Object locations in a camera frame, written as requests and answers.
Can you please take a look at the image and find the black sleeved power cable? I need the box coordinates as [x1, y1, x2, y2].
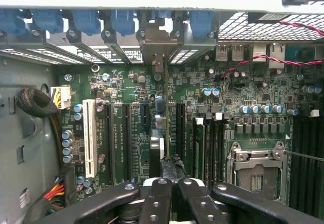
[16, 87, 64, 174]

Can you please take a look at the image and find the grey power supply unit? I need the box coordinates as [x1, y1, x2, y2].
[0, 55, 63, 224]

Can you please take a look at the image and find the metal CPU socket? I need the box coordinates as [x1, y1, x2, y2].
[226, 140, 289, 204]

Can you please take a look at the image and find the green motherboard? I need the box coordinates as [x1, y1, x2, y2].
[58, 43, 324, 209]

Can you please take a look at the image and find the silver USB port block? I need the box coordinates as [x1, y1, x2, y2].
[216, 44, 230, 61]
[231, 44, 245, 61]

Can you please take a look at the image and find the thin socket locking lever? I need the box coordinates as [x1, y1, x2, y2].
[282, 150, 324, 163]

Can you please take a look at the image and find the white PCI expansion slot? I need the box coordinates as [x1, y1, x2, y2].
[82, 99, 100, 178]

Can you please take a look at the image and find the empty black RAM slot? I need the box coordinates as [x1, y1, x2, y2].
[307, 119, 314, 208]
[204, 122, 212, 184]
[291, 119, 300, 206]
[299, 103, 308, 207]
[211, 112, 223, 184]
[218, 121, 226, 183]

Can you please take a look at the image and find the short black expansion slot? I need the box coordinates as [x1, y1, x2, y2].
[140, 103, 152, 126]

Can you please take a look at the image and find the long black expansion slot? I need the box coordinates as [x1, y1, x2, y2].
[176, 102, 187, 176]
[121, 102, 135, 180]
[103, 103, 116, 181]

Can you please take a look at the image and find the red black twisted wire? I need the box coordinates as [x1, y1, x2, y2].
[222, 20, 324, 79]

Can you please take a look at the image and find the grey video port block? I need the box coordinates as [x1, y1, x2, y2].
[253, 43, 268, 62]

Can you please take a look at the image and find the silver ethernet port block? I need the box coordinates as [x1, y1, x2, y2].
[268, 43, 286, 69]

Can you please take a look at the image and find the multicoloured power wire bundle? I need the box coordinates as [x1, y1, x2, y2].
[43, 177, 65, 213]

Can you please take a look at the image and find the black open PC case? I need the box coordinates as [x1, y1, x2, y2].
[0, 5, 324, 224]

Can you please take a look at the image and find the white power connector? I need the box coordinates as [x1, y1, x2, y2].
[50, 86, 72, 110]

